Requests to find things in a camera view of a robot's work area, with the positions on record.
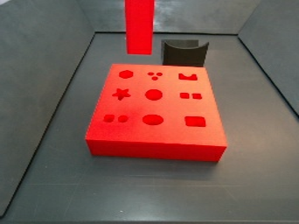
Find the long red arch peg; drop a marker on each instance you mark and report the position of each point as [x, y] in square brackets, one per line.
[140, 26]

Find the red shape sorter block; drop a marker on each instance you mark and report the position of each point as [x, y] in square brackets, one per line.
[157, 112]

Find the dark grey curved holder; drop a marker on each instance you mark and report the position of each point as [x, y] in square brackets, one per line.
[184, 52]

